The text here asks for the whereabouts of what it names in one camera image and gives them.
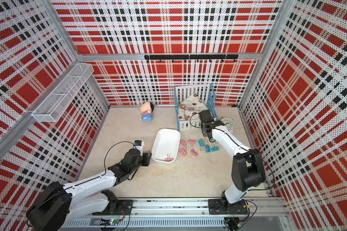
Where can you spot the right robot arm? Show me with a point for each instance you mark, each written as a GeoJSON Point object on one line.
{"type": "Point", "coordinates": [248, 170]}

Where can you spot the white wire mesh shelf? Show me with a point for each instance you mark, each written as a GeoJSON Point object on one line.
{"type": "Point", "coordinates": [54, 105]}

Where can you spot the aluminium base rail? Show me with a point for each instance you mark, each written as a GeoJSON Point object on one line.
{"type": "Point", "coordinates": [143, 214]}

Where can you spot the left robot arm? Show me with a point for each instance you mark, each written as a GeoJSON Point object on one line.
{"type": "Point", "coordinates": [60, 203]}

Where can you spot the blue white toy crib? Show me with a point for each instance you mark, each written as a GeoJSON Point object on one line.
{"type": "Point", "coordinates": [205, 92]}

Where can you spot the black hook rail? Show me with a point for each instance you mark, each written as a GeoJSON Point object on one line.
{"type": "Point", "coordinates": [192, 57]}

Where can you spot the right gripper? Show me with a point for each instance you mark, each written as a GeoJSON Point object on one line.
{"type": "Point", "coordinates": [203, 133]}

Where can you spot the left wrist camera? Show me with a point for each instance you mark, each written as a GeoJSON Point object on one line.
{"type": "Point", "coordinates": [139, 145]}

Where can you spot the white alarm clock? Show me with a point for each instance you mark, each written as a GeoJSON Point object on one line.
{"type": "Point", "coordinates": [229, 123]}

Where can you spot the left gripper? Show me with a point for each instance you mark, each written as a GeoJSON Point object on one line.
{"type": "Point", "coordinates": [147, 159]}

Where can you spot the white plastic storage box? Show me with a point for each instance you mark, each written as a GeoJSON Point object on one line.
{"type": "Point", "coordinates": [167, 142]}

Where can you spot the patterned baby blanket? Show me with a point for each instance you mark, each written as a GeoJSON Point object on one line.
{"type": "Point", "coordinates": [190, 107]}

